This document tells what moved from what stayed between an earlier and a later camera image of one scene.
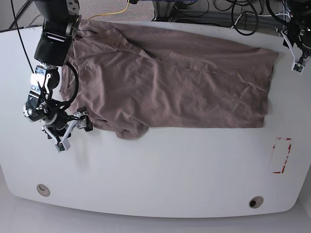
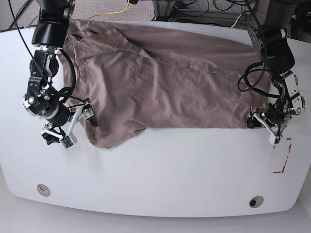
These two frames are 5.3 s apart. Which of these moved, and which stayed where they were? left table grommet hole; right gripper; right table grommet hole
Moved: right gripper
Stayed: left table grommet hole; right table grommet hole
